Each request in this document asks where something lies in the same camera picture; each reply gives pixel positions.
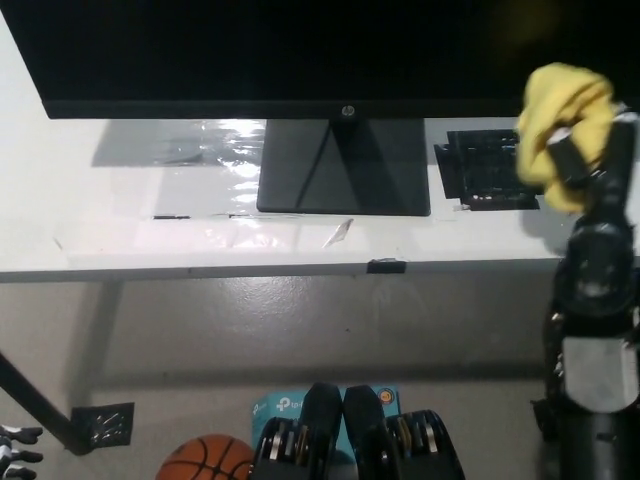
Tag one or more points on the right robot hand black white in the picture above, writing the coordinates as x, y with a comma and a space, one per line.
600, 260

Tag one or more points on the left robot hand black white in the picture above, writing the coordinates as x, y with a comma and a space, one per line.
12, 447

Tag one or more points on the yellow microfiber cloth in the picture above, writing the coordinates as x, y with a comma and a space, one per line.
560, 100

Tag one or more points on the black metal desk leg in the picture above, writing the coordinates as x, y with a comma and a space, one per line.
40, 404

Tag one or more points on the black HP monitor with stand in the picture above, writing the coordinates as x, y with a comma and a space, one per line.
200, 50

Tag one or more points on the black floor tape patch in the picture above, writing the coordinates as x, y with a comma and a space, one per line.
102, 424

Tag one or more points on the orange basketball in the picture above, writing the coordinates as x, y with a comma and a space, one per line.
207, 460

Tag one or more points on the small black tape piece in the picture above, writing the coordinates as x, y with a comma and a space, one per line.
385, 266

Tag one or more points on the clear tape strip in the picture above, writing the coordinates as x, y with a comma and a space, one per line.
337, 232

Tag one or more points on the teal tp-link box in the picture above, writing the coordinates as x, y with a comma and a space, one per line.
275, 404

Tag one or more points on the thin black tape strip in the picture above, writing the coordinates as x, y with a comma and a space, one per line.
171, 218

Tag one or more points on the clear plastic film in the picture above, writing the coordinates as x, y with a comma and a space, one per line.
240, 150

